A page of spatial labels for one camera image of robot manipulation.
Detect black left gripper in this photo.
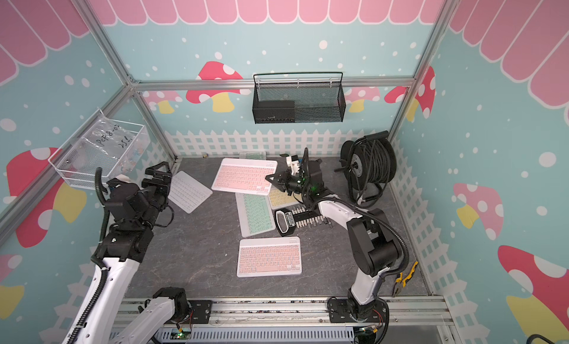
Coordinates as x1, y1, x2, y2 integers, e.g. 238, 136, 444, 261
141, 162, 175, 230

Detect black wire mesh basket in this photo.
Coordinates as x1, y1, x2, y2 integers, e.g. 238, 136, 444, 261
253, 71, 346, 124

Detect clear wire wall basket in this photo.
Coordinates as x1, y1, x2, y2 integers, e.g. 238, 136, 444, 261
48, 110, 151, 190

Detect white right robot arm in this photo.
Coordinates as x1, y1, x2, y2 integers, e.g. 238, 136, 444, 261
265, 151, 410, 323

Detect green key keyboard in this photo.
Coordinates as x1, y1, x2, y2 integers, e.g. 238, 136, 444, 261
236, 194, 276, 238
239, 151, 266, 160

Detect black cable reel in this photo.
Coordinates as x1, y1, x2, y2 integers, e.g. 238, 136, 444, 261
335, 130, 397, 208

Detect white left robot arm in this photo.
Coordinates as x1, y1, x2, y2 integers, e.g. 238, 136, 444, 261
64, 162, 173, 343

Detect black box in basket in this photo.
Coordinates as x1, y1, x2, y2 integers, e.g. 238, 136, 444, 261
253, 100, 296, 124

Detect near green key keyboard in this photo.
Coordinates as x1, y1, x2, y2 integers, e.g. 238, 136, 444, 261
236, 194, 276, 238

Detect plastic bag in basket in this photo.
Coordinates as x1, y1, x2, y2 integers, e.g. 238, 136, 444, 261
81, 116, 145, 171

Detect pink key keyboard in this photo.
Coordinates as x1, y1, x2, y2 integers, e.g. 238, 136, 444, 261
211, 158, 278, 197
236, 237, 302, 278

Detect far green key keyboard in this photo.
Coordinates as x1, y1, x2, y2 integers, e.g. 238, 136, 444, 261
239, 151, 266, 160

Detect yellow handled pliers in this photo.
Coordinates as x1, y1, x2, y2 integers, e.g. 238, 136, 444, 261
392, 261, 419, 297

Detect yellow key white keyboard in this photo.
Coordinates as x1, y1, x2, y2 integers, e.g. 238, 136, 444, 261
268, 186, 299, 210

